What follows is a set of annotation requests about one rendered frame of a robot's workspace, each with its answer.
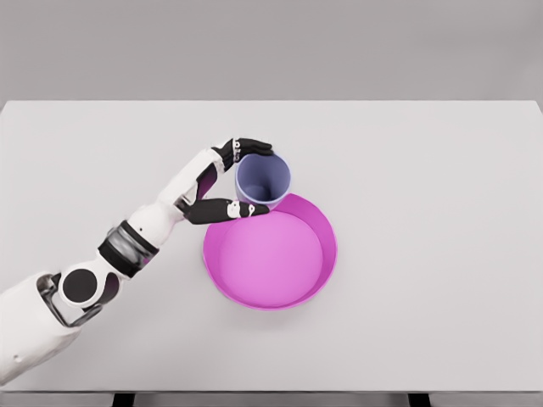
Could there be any purple cup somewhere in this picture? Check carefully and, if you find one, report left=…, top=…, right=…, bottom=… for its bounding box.
left=234, top=153, right=292, bottom=210

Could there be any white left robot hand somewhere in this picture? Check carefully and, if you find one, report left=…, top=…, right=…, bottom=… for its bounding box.
left=157, top=137, right=274, bottom=226

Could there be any pink plate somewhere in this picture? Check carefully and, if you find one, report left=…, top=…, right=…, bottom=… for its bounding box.
left=202, top=192, right=339, bottom=311

